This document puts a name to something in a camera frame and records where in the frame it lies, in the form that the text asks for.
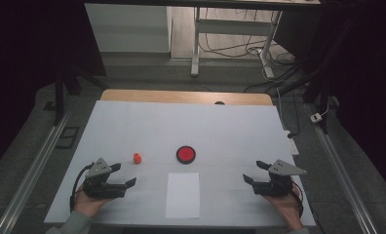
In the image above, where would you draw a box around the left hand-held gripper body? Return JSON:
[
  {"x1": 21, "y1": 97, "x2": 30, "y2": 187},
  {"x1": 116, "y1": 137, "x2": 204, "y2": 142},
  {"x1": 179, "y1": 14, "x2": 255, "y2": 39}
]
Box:
[{"x1": 82, "y1": 157, "x2": 128, "y2": 200}]

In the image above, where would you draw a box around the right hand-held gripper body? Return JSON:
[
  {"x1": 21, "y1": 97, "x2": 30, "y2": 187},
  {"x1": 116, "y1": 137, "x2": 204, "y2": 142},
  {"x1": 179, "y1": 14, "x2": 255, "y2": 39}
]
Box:
[{"x1": 251, "y1": 159, "x2": 308, "y2": 198}]

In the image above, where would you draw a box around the white paper sheet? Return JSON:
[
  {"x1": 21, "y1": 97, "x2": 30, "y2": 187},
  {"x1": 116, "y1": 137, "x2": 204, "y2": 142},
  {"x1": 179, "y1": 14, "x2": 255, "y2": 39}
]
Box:
[{"x1": 165, "y1": 172, "x2": 201, "y2": 219}]

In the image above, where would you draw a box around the round red ink pad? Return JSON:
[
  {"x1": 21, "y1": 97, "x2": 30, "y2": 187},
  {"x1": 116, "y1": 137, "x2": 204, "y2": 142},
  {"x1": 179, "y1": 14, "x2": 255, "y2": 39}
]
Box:
[{"x1": 175, "y1": 145, "x2": 197, "y2": 165}]

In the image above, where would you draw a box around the person's left hand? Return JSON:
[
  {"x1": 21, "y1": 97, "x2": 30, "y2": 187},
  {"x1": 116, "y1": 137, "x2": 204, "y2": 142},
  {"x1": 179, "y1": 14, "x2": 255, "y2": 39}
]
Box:
[{"x1": 73, "y1": 185, "x2": 113, "y2": 218}]

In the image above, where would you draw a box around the person's right hand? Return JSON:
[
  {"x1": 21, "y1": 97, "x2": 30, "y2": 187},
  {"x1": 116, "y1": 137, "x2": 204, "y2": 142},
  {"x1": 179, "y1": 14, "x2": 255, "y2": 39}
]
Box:
[{"x1": 264, "y1": 187, "x2": 304, "y2": 232}]

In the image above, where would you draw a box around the white power strip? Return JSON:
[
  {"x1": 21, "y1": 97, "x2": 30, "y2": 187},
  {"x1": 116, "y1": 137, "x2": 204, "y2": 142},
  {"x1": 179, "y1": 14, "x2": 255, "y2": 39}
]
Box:
[{"x1": 283, "y1": 130, "x2": 300, "y2": 156}]

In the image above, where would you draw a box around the large white table cover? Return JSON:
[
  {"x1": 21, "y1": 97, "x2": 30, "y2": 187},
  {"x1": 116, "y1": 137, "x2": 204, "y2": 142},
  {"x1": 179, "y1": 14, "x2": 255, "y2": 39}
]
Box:
[{"x1": 44, "y1": 99, "x2": 317, "y2": 227}]

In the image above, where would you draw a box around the black metal stand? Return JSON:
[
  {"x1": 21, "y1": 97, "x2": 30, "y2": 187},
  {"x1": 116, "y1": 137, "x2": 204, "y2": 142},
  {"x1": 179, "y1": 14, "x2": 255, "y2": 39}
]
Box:
[
  {"x1": 278, "y1": 19, "x2": 341, "y2": 135},
  {"x1": 53, "y1": 64, "x2": 109, "y2": 127}
]

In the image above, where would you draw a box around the white cabinet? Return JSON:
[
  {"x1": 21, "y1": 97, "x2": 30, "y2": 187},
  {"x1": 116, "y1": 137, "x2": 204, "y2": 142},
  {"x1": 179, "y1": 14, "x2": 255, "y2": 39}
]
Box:
[{"x1": 84, "y1": 3, "x2": 173, "y2": 54}]

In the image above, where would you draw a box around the white-legged desk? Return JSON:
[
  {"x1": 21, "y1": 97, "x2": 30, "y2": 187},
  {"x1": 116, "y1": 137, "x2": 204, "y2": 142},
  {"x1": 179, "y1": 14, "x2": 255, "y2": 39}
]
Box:
[{"x1": 84, "y1": 0, "x2": 322, "y2": 80}]

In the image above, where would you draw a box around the dark curtain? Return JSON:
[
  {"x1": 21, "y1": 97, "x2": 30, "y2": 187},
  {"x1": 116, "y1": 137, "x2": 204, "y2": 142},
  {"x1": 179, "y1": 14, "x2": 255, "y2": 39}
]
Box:
[
  {"x1": 273, "y1": 0, "x2": 386, "y2": 199},
  {"x1": 0, "y1": 0, "x2": 107, "y2": 178}
]

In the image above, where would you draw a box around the right hand-held gripper black cable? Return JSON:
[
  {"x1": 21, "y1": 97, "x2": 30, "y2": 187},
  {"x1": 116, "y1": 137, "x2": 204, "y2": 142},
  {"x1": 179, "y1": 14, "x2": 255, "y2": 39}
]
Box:
[{"x1": 291, "y1": 180, "x2": 305, "y2": 217}]

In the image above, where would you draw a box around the black floor frame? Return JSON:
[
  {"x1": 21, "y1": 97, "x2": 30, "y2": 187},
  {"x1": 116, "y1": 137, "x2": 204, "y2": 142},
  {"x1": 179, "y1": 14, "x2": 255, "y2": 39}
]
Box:
[{"x1": 55, "y1": 126, "x2": 81, "y2": 150}]

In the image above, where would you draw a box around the metal floor rail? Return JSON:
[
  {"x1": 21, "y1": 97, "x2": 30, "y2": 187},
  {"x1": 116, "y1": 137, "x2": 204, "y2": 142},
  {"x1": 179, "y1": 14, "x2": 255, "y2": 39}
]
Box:
[
  {"x1": 0, "y1": 106, "x2": 73, "y2": 234},
  {"x1": 306, "y1": 103, "x2": 379, "y2": 234}
]

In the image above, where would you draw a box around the thick black floor cable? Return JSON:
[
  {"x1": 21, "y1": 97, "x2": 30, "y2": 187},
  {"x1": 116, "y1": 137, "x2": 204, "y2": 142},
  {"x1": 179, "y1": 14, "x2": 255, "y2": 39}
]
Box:
[{"x1": 244, "y1": 64, "x2": 301, "y2": 94}]

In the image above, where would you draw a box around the tangle of thin floor cables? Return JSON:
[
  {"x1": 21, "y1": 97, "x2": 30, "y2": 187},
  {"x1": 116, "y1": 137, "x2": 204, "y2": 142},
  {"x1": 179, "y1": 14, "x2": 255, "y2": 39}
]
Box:
[{"x1": 199, "y1": 8, "x2": 296, "y2": 67}]

